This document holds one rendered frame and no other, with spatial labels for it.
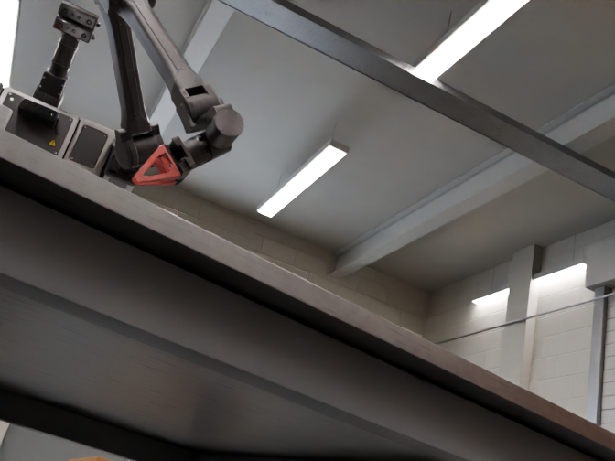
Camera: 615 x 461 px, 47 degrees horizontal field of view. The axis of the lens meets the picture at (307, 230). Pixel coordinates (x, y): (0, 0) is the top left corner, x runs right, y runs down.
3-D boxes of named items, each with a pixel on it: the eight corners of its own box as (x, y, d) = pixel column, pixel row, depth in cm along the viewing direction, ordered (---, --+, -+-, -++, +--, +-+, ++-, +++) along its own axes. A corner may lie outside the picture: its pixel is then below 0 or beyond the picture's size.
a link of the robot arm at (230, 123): (215, 101, 145) (176, 109, 140) (233, 74, 135) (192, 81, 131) (236, 154, 143) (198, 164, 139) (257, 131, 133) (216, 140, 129)
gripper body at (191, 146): (169, 138, 130) (202, 123, 134) (156, 158, 139) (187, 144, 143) (188, 168, 130) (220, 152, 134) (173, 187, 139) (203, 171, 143)
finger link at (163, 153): (128, 159, 128) (171, 139, 133) (120, 173, 134) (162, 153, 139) (148, 191, 128) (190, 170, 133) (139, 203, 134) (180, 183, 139)
